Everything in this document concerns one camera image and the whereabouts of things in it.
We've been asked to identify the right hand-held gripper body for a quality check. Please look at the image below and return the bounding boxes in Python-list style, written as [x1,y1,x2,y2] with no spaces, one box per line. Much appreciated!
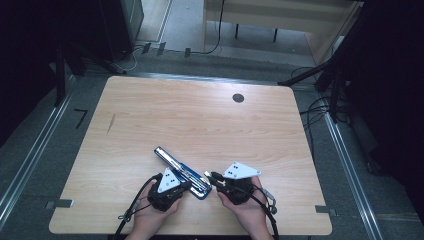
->
[216,161,263,206]

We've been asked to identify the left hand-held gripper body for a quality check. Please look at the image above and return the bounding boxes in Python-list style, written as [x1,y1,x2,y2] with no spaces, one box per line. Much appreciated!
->
[146,167,193,213]

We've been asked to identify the blue stapler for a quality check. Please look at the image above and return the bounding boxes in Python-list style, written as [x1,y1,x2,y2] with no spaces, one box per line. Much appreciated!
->
[153,145,213,201]

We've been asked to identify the person's right hand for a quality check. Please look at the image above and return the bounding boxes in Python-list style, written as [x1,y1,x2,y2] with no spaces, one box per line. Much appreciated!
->
[216,176,272,236]

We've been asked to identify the person's left hand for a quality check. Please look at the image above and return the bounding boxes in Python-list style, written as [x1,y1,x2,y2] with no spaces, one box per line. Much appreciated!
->
[132,179,185,235]

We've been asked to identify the grey tape piece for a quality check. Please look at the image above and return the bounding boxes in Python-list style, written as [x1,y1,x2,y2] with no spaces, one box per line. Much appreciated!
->
[314,204,338,216]
[44,198,75,211]

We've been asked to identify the black metal stand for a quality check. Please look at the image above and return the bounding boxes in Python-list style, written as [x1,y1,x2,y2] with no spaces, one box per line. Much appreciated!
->
[54,39,127,108]
[277,29,371,125]

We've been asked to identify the dark cabinet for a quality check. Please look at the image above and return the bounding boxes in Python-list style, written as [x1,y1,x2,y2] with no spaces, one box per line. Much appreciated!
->
[99,0,145,63]

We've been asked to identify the light wooden bench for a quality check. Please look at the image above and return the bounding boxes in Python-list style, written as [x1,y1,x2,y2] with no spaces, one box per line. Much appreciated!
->
[201,0,364,66]

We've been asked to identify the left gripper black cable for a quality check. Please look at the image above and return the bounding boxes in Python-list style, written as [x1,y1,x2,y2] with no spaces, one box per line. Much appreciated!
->
[112,173,163,240]

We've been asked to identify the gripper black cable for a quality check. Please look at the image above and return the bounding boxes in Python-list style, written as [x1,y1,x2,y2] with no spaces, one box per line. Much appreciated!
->
[249,186,281,240]
[112,173,163,240]

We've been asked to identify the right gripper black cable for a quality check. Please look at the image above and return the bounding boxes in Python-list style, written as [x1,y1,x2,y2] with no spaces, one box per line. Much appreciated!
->
[249,186,281,240]

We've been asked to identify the metal floor rail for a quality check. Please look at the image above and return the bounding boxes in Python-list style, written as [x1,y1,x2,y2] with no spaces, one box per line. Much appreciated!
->
[323,111,385,240]
[0,74,78,231]
[125,71,316,92]

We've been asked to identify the black floor cables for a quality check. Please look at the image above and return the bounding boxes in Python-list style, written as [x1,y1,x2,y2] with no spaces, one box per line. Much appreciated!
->
[290,65,352,162]

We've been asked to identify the white floor cable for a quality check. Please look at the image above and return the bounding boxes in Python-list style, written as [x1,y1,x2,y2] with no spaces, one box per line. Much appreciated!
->
[121,45,145,73]

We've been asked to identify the hanging black cable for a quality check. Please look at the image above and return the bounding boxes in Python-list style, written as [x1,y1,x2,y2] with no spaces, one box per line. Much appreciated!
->
[190,0,227,56]

